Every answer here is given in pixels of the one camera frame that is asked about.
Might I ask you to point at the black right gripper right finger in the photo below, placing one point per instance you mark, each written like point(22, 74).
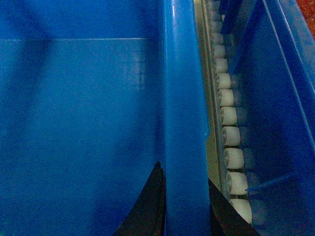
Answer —
point(230, 221)

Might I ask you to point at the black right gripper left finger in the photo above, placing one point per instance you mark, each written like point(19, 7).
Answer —
point(147, 216)

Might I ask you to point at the large blue plastic crate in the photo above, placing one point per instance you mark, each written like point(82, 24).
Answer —
point(94, 93)

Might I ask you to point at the blue crate with red items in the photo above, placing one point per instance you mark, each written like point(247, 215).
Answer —
point(271, 59)

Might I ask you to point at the white roller track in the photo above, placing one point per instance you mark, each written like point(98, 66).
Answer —
point(233, 154)

